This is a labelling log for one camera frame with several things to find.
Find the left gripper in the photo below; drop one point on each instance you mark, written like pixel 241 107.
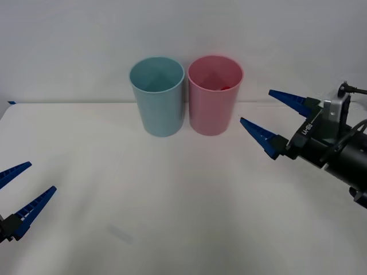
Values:
pixel 1 230

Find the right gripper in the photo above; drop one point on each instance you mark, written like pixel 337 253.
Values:
pixel 312 140

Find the small clear bottle red cap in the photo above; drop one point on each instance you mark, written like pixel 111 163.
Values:
pixel 225 88

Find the pink plastic bin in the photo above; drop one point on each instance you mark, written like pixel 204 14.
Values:
pixel 212 114

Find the pale blue plastic bin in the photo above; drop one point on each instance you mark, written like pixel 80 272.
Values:
pixel 160 114

